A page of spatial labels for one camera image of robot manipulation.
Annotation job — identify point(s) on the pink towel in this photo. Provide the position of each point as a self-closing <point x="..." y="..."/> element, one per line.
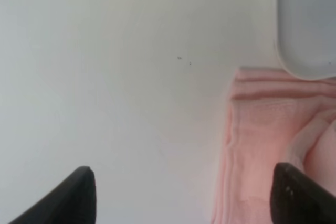
<point x="272" y="117"/>

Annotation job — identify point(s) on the white rectangular plastic tray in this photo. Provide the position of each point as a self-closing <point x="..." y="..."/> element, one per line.
<point x="305" y="37"/>

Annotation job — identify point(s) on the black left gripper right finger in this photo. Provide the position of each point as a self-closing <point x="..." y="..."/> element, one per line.
<point x="295" y="198"/>

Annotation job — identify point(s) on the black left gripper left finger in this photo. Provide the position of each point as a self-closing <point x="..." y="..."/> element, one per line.
<point x="74" y="200"/>

